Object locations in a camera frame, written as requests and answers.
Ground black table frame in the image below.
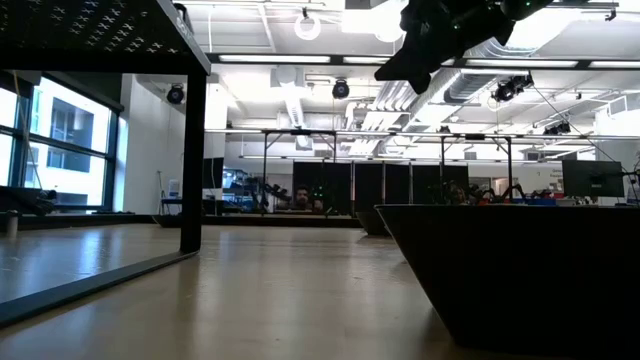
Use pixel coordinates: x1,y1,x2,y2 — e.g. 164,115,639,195
0,212,362,230

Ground large window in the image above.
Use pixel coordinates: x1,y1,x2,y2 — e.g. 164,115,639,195
0,74,124,214

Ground small square black plate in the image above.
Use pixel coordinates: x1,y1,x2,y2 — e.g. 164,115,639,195
356,209,396,237

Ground black partition panels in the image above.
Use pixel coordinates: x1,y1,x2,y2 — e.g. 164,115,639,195
292,160,471,217

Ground black computer monitor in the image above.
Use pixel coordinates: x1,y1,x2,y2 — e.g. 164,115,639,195
561,158,626,199

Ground small white cylinder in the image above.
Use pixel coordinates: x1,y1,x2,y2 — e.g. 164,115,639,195
3,209,21,241

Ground black perforated metal shelf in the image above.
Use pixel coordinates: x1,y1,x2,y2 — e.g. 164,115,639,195
0,0,212,329

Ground white ring ceiling lamp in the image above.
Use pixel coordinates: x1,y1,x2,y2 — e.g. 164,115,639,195
293,6,322,42

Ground person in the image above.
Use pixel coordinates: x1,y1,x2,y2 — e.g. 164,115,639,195
439,180,471,206
292,184,324,212

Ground black wavy square plate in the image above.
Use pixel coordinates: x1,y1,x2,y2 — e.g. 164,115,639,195
374,203,640,351

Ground black beam with light strips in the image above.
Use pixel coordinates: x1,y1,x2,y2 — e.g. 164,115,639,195
208,51,640,70

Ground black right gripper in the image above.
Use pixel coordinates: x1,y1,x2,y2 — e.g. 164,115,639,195
374,0,515,95

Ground black wall screen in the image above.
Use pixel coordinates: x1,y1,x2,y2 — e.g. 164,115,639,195
201,156,226,190

